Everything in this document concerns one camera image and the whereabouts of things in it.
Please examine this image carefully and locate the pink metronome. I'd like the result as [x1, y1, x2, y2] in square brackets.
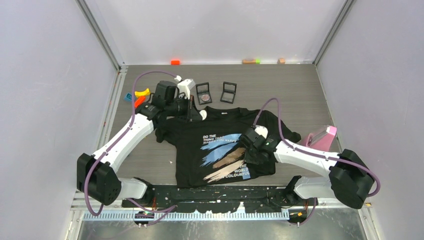
[300, 125, 337, 152]

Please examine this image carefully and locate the yellow curved block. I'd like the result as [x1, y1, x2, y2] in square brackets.
[134, 88, 151, 98]

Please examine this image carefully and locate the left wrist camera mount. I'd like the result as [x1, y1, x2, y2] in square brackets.
[174, 75, 196, 99]

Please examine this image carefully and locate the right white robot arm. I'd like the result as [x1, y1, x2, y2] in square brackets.
[239, 126, 381, 209]

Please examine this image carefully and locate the black printed t-shirt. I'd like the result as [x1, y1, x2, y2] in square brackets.
[155, 106, 301, 188]

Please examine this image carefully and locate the red block at wall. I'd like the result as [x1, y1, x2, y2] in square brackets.
[170, 59, 181, 65]

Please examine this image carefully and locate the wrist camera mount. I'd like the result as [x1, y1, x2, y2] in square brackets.
[254, 125, 269, 139]
[174, 75, 196, 99]

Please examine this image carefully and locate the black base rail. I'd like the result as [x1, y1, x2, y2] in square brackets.
[136, 185, 318, 214]

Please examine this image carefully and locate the tan block at wall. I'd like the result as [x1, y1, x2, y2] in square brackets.
[242, 59, 257, 64]

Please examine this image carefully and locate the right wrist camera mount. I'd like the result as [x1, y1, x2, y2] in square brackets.
[254, 125, 269, 139]

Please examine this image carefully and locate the black brooch box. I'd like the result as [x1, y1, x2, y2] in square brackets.
[195, 82, 213, 105]
[220, 81, 237, 104]

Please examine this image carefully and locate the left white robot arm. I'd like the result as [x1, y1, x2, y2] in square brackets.
[76, 79, 203, 207]

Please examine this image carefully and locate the orange red block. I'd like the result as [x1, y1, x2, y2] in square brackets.
[134, 96, 146, 108]

